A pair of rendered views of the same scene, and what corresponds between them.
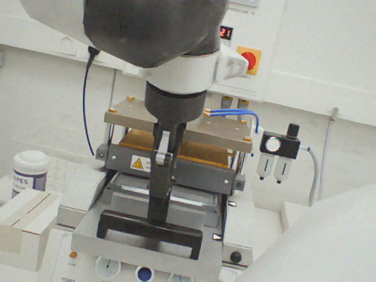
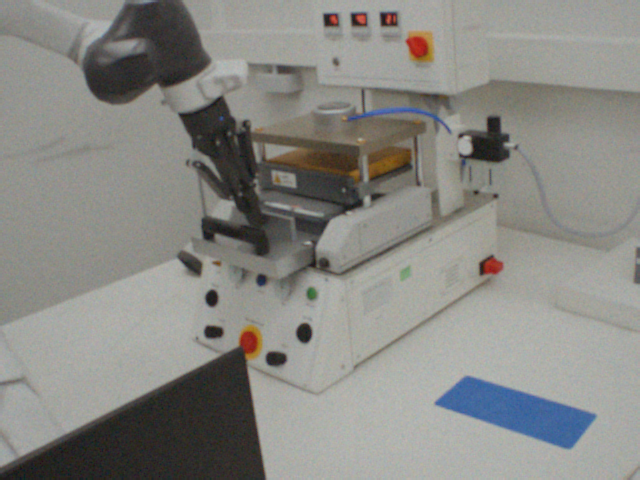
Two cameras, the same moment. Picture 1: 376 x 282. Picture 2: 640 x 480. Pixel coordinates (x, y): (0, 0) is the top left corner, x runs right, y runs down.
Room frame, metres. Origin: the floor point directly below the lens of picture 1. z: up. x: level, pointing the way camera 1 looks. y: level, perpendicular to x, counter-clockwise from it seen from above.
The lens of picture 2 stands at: (-0.22, -0.89, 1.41)
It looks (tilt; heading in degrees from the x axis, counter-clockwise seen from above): 21 degrees down; 43
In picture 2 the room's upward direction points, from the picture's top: 6 degrees counter-clockwise
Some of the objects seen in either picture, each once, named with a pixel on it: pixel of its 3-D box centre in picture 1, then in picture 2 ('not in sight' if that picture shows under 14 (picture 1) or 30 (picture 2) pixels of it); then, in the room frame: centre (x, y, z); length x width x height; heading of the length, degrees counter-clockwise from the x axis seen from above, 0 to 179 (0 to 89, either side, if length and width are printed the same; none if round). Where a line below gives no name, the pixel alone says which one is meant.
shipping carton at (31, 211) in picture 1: (31, 226); not in sight; (0.79, 0.30, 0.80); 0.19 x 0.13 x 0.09; 174
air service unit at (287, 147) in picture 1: (276, 152); (480, 156); (0.90, -0.21, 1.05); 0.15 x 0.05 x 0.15; 88
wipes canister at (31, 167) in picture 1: (29, 180); not in sight; (0.96, 0.38, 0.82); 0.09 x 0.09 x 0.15
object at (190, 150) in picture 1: (182, 139); (341, 150); (0.78, 0.01, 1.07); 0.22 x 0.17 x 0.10; 88
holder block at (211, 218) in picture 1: (166, 190); (313, 205); (0.70, 0.02, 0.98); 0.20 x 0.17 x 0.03; 88
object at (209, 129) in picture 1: (191, 128); (357, 137); (0.81, 0.00, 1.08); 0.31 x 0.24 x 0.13; 88
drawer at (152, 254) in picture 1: (161, 206); (294, 219); (0.66, 0.02, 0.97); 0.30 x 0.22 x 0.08; 178
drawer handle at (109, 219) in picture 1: (150, 233); (233, 234); (0.52, 0.02, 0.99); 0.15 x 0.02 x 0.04; 88
